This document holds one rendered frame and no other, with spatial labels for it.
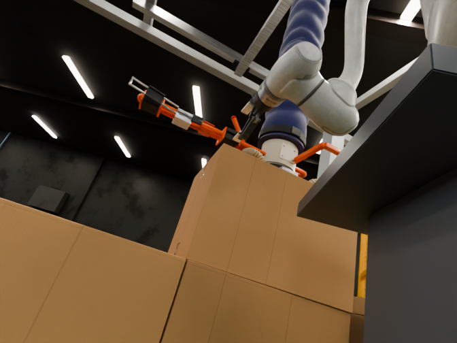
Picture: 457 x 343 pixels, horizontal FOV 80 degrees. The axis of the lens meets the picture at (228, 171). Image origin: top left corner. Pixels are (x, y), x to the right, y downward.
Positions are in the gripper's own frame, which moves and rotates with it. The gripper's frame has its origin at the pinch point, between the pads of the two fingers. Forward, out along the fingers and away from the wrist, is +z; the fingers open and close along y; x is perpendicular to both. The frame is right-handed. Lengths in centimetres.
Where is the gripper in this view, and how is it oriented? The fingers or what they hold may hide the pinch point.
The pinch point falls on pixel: (241, 124)
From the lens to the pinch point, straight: 106.4
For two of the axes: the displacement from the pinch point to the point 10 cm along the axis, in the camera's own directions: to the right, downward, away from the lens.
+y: -2.6, 8.7, -4.2
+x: 8.8, 3.9, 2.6
